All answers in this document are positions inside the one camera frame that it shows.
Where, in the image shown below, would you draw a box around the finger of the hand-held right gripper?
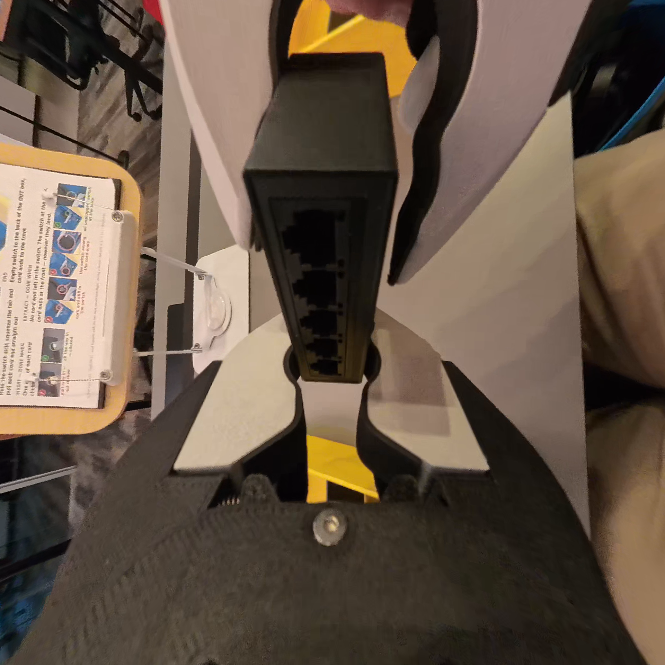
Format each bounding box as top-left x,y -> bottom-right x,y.
157,0 -> 292,251
387,0 -> 594,286

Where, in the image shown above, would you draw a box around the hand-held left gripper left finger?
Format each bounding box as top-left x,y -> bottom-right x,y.
171,314 -> 308,500

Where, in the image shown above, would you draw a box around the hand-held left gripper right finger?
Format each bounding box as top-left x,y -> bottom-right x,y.
356,311 -> 491,500

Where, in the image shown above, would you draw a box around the yellow storage bin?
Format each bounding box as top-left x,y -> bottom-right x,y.
307,435 -> 381,505
288,0 -> 419,100

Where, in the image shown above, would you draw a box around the black network switch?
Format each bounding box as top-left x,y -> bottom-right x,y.
243,52 -> 400,384

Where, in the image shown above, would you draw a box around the person's right hand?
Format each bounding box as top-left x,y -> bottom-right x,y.
331,0 -> 415,27

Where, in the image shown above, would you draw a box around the blue tote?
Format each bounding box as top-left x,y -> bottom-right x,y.
571,0 -> 665,157

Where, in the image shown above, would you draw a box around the white board stand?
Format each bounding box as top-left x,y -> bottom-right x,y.
132,244 -> 251,376

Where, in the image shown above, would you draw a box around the white clamp bar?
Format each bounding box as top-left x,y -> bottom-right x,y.
101,210 -> 141,387

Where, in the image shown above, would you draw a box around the instruction sheet on board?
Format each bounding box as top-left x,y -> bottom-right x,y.
0,143 -> 142,436

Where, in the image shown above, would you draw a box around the person's beige trousers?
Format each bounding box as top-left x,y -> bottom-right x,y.
571,130 -> 665,665

